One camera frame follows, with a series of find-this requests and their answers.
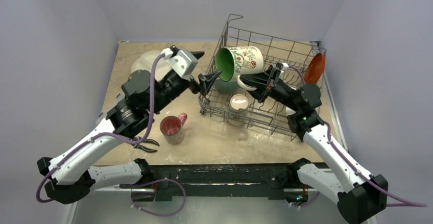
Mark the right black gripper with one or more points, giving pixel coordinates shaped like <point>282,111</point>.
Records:
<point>271,84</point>

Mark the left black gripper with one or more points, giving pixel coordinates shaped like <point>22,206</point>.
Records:
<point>205,81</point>

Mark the green floral mug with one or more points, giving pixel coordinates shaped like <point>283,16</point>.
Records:
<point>237,60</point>

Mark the cream dragon mug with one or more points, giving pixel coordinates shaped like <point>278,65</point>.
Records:
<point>238,110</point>

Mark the orange red plate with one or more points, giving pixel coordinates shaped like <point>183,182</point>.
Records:
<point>315,69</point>

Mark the pink ghost mug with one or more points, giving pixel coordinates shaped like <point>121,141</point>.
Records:
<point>172,128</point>

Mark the white scalloped teal bowl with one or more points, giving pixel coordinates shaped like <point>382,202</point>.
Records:
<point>225,87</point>

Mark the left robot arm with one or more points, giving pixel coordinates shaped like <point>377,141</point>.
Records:
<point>70,176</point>

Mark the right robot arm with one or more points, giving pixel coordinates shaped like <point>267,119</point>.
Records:
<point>358,194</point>

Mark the cream divided plate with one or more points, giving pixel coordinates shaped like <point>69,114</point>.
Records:
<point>145,62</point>

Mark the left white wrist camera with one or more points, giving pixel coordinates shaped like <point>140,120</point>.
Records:
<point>181,61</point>

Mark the grey wire dish rack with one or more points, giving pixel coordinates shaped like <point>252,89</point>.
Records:
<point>269,115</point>

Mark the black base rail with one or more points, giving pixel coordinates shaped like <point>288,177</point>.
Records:
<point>274,181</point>

